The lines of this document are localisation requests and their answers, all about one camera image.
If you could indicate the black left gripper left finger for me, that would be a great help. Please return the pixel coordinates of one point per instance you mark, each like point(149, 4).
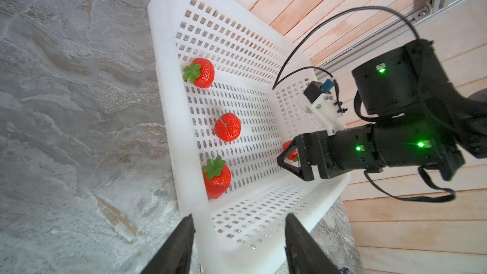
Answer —
point(175, 255)

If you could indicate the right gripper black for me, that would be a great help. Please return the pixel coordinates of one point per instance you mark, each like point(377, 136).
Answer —
point(347, 150)

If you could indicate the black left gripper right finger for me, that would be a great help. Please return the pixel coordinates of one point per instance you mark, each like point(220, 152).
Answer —
point(303, 254)

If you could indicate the red strawberry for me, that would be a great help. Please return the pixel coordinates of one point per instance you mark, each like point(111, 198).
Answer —
point(228, 127)

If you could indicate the red strawberry basket edge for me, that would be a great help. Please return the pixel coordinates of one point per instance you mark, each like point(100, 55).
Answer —
point(217, 177)

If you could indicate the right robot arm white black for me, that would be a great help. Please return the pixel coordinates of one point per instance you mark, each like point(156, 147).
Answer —
point(415, 117)

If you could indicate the white perforated plastic basket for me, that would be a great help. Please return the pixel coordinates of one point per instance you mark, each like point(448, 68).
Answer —
point(229, 86)

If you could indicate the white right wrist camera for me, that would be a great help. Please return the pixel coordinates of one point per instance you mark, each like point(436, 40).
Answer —
point(323, 106)

